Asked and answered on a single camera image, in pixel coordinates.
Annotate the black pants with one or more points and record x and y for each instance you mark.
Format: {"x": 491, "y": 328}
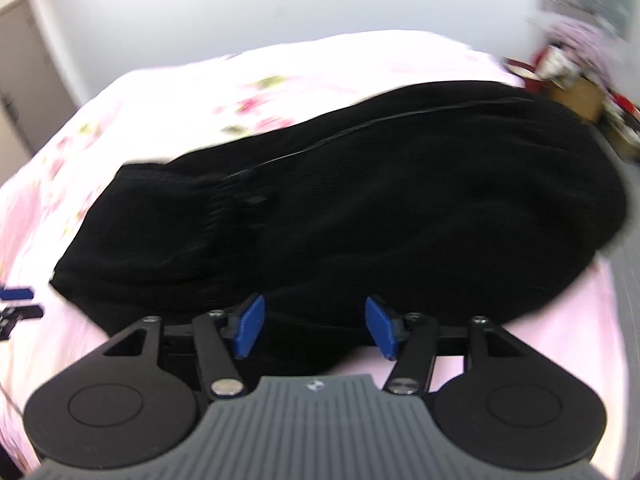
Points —
{"x": 375, "y": 210}

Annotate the pile of clothes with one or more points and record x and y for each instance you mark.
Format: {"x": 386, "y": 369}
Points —
{"x": 575, "y": 45}

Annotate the cardboard box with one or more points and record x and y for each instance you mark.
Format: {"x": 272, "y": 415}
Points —
{"x": 580, "y": 97}

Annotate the grey door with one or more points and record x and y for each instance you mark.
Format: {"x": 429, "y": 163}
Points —
{"x": 25, "y": 70}

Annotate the pink floral bed blanket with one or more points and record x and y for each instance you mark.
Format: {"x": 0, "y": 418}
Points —
{"x": 150, "y": 110}

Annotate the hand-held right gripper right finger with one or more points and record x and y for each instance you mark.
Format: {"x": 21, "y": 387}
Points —
{"x": 382, "y": 327}

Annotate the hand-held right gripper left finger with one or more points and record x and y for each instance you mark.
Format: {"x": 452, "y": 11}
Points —
{"x": 250, "y": 326}

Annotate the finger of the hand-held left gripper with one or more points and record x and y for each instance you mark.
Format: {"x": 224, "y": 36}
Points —
{"x": 27, "y": 312}
{"x": 15, "y": 294}

